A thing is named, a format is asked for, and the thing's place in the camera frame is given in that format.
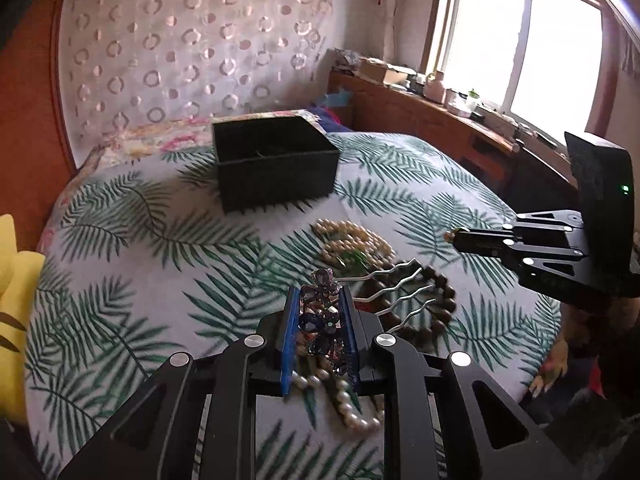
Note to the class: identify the small gold jewelry piece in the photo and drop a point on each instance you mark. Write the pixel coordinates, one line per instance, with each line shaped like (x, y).
(450, 234)

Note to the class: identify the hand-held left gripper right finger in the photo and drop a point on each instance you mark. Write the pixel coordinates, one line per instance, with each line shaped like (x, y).
(351, 345)

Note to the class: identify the wooden side cabinet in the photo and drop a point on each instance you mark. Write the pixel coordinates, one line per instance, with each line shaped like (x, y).
(440, 130)

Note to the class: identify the circle pattern headboard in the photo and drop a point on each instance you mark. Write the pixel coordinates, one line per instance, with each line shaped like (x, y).
(190, 40)

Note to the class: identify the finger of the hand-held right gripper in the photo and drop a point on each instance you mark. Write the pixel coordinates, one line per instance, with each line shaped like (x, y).
(545, 265)
(545, 222)

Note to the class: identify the yellow plush toy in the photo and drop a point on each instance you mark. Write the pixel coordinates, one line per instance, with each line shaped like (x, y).
(15, 300)

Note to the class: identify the white plastic container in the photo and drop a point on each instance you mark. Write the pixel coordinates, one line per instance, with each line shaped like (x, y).
(461, 102)

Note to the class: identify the purple gem hair comb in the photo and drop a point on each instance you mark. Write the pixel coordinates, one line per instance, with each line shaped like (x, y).
(320, 310)

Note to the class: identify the cardboard box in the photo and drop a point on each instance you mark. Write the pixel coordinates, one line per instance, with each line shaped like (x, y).
(387, 70)

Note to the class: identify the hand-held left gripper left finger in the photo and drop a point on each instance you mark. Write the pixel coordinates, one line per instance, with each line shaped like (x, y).
(287, 345)

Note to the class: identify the blue cloth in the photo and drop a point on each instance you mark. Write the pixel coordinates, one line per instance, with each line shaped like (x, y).
(336, 107)

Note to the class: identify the floral pillow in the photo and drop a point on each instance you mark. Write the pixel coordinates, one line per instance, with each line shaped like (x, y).
(150, 135)

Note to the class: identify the green gem pendant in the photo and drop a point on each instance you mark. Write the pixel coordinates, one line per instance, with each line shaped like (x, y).
(352, 260)

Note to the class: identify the black storage box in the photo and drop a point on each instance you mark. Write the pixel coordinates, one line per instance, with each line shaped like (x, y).
(272, 160)

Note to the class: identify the window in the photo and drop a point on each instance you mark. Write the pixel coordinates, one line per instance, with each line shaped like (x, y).
(525, 45)

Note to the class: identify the white jar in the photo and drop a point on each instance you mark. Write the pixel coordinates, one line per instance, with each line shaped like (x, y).
(434, 87)

